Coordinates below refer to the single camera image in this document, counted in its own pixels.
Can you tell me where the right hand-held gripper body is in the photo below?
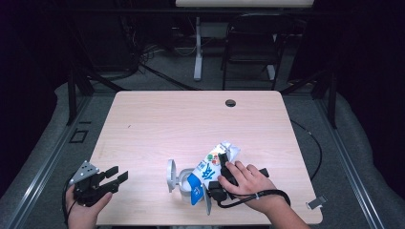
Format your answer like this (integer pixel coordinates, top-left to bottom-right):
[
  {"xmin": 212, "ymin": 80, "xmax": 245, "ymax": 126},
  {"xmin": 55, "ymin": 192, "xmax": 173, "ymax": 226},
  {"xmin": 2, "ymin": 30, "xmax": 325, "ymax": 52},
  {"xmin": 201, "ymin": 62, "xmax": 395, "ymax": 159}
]
[{"xmin": 202, "ymin": 160, "xmax": 270, "ymax": 217}]

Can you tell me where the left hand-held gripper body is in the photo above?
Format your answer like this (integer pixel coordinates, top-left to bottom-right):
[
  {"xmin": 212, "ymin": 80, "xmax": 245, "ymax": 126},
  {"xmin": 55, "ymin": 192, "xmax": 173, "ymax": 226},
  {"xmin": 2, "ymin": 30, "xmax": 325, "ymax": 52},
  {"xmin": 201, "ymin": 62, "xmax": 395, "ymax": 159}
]
[{"xmin": 68, "ymin": 159, "xmax": 114, "ymax": 208}]

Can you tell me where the white and blue plastic bag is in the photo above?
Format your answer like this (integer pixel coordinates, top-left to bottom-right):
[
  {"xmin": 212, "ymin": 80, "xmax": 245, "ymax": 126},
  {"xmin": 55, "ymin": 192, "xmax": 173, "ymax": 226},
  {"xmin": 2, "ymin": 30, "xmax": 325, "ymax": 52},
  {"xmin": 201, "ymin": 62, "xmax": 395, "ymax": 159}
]
[{"xmin": 185, "ymin": 140, "xmax": 242, "ymax": 206}]

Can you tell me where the clear jar with grey lid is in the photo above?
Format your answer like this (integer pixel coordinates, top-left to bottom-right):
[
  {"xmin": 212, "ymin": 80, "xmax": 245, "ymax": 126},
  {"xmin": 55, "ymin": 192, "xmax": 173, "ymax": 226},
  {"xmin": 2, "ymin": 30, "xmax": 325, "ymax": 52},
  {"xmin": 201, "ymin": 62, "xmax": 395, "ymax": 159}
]
[{"xmin": 166, "ymin": 158, "xmax": 205, "ymax": 205}]

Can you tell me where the person's right hand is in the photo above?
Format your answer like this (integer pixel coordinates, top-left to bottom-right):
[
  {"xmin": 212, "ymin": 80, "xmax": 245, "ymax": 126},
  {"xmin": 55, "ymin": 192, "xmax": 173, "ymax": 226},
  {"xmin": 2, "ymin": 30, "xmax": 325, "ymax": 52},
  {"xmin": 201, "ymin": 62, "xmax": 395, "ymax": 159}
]
[{"xmin": 217, "ymin": 160, "xmax": 288, "ymax": 215}]

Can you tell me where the person's left hand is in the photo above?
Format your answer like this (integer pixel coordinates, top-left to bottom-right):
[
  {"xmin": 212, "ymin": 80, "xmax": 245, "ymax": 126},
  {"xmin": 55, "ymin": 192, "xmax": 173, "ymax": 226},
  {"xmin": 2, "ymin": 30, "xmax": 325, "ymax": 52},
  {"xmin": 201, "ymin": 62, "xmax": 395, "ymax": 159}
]
[{"xmin": 65, "ymin": 185, "xmax": 114, "ymax": 225}]

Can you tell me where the black metal stand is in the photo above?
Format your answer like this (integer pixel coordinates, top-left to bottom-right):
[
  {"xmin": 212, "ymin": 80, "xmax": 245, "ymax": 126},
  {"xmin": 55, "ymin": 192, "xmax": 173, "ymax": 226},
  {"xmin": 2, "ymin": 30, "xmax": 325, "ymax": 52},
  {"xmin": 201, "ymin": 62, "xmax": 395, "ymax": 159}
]
[
  {"xmin": 280, "ymin": 66, "xmax": 339, "ymax": 130},
  {"xmin": 64, "ymin": 61, "xmax": 128, "ymax": 127}
]

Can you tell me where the grey table edge clip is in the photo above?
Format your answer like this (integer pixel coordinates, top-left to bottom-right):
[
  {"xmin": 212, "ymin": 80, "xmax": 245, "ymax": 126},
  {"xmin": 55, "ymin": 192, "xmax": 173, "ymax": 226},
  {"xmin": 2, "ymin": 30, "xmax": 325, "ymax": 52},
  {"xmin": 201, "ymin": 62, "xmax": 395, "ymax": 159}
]
[{"xmin": 306, "ymin": 195, "xmax": 329, "ymax": 211}]

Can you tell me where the short white desk leg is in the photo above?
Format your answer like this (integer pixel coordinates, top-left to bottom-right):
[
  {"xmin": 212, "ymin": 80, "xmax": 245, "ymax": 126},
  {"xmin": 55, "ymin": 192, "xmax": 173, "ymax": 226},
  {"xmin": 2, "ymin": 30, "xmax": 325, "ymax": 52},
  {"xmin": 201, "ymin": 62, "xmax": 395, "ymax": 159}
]
[{"xmin": 266, "ymin": 32, "xmax": 277, "ymax": 81}]

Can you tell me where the tall white desk leg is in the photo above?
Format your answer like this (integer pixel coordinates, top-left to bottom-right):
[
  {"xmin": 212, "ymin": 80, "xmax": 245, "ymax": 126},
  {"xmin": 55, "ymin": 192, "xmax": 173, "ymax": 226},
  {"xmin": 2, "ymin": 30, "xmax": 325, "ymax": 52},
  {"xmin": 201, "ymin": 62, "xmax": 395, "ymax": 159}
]
[{"xmin": 193, "ymin": 16, "xmax": 204, "ymax": 82}]

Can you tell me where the black folding chair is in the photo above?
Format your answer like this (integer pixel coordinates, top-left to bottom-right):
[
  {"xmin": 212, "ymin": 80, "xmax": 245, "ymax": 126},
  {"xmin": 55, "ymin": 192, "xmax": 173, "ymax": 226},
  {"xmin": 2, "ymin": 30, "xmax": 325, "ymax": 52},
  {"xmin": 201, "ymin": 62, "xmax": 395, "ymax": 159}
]
[{"xmin": 221, "ymin": 12, "xmax": 298, "ymax": 91}]

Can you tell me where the grey box under desk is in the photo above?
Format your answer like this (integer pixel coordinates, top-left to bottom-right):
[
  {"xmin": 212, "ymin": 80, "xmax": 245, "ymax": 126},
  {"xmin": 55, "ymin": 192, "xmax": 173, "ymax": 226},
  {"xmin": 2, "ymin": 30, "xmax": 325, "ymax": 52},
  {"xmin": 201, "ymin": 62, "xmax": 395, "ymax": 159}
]
[{"xmin": 200, "ymin": 22, "xmax": 229, "ymax": 40}]

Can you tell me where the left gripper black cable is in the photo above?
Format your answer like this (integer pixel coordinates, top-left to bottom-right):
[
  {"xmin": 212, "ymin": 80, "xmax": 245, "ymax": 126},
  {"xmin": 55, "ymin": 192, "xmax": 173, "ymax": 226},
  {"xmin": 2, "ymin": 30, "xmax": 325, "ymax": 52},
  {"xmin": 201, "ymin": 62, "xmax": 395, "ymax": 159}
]
[{"xmin": 61, "ymin": 178, "xmax": 77, "ymax": 225}]

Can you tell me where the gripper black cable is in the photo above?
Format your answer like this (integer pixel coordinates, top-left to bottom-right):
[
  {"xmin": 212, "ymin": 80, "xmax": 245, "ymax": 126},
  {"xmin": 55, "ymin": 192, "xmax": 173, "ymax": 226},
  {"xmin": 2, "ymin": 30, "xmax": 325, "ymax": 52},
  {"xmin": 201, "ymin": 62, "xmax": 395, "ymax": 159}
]
[
  {"xmin": 216, "ymin": 189, "xmax": 291, "ymax": 210},
  {"xmin": 61, "ymin": 178, "xmax": 77, "ymax": 225}
]

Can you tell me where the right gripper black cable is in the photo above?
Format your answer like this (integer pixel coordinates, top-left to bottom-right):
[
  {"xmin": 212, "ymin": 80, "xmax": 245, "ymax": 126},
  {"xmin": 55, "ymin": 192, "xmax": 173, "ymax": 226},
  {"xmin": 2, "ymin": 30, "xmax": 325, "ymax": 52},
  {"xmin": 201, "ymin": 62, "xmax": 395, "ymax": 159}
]
[{"xmin": 216, "ymin": 189, "xmax": 291, "ymax": 210}]

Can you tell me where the thin black floor cable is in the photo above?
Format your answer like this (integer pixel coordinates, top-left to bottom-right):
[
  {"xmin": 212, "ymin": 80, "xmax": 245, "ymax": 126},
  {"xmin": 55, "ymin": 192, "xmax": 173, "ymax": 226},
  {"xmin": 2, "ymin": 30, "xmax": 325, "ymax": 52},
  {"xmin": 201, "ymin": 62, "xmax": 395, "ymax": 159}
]
[{"xmin": 289, "ymin": 118, "xmax": 324, "ymax": 182}]

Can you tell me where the thick black floor cable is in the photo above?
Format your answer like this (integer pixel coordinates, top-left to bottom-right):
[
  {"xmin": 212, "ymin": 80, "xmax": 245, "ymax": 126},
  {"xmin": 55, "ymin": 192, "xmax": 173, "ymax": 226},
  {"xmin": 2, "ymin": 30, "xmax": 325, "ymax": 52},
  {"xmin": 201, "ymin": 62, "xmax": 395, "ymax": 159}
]
[{"xmin": 137, "ymin": 60, "xmax": 200, "ymax": 92}]

